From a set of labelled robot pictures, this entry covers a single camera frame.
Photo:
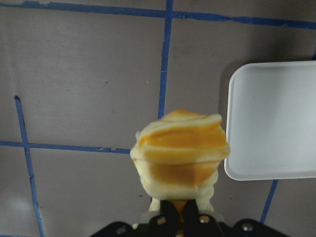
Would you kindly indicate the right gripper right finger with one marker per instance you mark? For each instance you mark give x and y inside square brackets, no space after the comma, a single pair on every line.
[191,218]

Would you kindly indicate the yellow twisted bread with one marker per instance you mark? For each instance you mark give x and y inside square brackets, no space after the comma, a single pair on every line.
[177,158]

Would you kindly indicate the cream rectangular tray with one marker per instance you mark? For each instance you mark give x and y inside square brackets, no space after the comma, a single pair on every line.
[271,121]

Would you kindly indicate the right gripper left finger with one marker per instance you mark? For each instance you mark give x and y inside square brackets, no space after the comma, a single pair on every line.
[169,221]

